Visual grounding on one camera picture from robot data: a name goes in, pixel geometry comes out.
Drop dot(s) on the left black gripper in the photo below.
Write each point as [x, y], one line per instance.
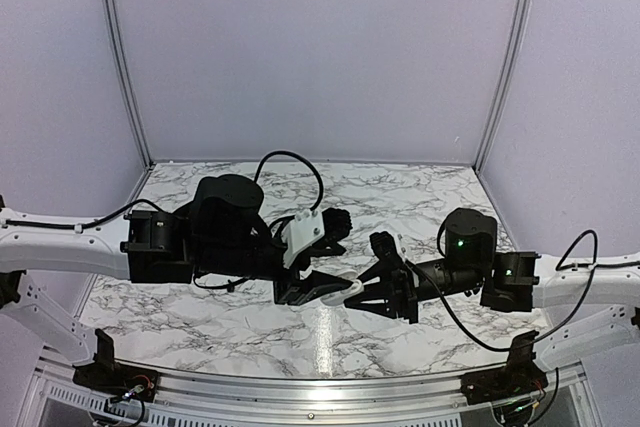
[302, 290]

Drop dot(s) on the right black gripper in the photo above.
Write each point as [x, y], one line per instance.
[404, 298]

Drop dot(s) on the white earbud charging case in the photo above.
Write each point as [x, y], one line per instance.
[336, 299]

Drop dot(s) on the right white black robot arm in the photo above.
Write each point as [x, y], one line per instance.
[603, 295]

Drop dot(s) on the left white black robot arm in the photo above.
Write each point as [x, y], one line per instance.
[219, 232]

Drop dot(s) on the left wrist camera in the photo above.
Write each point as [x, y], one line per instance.
[310, 226]

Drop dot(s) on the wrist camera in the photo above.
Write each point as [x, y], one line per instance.
[385, 249]
[310, 226]

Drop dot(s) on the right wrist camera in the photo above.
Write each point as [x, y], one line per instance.
[385, 249]

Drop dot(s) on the aluminium front rail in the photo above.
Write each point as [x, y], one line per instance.
[198, 399]

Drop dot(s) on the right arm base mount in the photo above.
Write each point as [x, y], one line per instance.
[518, 376]

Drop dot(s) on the right corner aluminium post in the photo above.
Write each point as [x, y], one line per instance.
[499, 99]

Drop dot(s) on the corner aluminium post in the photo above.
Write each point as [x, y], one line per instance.
[499, 99]
[126, 85]

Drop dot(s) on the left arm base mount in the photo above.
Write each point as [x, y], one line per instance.
[103, 373]

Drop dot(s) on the left corner aluminium post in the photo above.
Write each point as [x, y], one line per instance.
[126, 85]

